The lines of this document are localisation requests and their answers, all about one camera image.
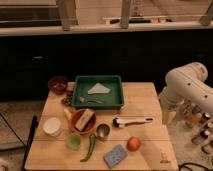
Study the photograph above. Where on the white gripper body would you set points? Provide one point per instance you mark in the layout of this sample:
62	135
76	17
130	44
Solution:
168	113

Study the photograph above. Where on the white black dish brush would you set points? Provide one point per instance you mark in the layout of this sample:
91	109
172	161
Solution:
121	123

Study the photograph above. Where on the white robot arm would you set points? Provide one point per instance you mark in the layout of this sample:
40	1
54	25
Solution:
185	83

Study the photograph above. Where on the small metal cup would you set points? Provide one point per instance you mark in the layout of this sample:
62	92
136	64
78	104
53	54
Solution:
103	131

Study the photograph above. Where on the green plastic cup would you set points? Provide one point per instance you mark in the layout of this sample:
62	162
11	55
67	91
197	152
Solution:
73	141

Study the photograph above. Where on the white paper cup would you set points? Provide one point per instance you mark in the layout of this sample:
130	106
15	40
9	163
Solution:
52	127

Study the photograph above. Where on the orange fruit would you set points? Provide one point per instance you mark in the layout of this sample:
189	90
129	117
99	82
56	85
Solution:
133	144

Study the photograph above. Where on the blue sponge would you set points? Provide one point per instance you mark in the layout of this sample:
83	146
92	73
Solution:
115	156

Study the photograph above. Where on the grey folded cloth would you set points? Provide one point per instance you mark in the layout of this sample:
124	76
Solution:
99	88

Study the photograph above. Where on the green chili pepper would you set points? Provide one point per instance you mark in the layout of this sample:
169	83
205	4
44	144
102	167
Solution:
92	141

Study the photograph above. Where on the green plastic tray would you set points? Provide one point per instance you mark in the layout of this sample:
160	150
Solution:
112	100

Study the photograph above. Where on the tan sponge block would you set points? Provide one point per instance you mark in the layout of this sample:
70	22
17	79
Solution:
87	114

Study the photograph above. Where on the metal fork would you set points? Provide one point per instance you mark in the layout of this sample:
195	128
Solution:
83	99

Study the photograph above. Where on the orange clay bowl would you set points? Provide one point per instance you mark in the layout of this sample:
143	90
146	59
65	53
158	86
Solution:
88	128

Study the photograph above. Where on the yellow banana piece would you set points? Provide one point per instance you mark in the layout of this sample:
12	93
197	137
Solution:
68	114

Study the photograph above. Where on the brown pine cone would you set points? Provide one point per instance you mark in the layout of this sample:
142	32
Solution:
67	100

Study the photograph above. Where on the dark brown bowl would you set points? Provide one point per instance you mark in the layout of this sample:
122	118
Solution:
58	84

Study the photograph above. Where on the black table stand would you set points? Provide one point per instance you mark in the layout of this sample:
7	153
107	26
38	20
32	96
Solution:
34	125

